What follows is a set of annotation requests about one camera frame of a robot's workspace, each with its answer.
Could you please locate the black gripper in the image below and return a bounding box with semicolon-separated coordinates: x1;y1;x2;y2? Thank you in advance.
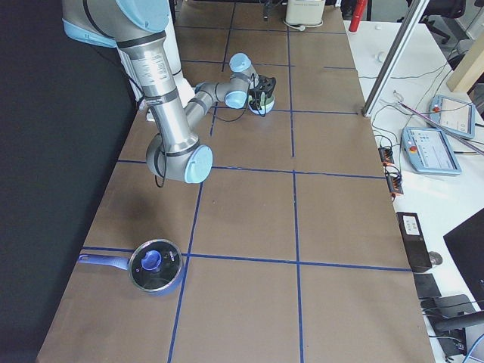
249;0;271;103

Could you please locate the blue bowl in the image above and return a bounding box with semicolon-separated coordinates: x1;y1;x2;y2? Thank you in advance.
249;101;275;116

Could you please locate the green bowl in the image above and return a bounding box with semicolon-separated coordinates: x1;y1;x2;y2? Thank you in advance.
256;96;275;104

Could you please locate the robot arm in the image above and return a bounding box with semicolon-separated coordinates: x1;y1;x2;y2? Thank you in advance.
62;1;276;184

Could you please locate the white appliance with glass lid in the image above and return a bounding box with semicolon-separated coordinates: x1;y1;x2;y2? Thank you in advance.
284;0;325;29

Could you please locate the red fire extinguisher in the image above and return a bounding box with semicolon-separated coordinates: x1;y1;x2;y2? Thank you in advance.
349;0;368;33

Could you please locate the near teach pendant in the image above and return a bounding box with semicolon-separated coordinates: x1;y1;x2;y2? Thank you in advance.
402;127;462;175

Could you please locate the teach pendant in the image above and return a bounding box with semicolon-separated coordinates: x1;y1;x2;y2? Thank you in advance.
429;95;476;140
402;127;462;175

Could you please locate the far teach pendant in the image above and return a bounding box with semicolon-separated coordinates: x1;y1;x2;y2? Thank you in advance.
429;95;476;140

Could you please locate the blue saucepan with glass lid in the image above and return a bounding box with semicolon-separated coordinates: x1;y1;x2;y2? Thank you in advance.
77;239;185;296

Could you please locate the black power adapter box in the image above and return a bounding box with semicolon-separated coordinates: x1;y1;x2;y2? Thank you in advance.
396;212;432;273

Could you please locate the black monitor corner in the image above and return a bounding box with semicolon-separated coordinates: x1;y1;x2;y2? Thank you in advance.
444;209;483;309

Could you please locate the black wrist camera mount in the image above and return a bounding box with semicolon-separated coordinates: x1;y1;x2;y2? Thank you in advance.
255;74;277;99

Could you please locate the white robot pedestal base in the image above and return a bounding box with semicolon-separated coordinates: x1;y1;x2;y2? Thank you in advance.
132;1;195;128

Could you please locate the aluminium frame post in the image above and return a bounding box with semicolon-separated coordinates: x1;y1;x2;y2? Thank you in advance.
361;0;430;117

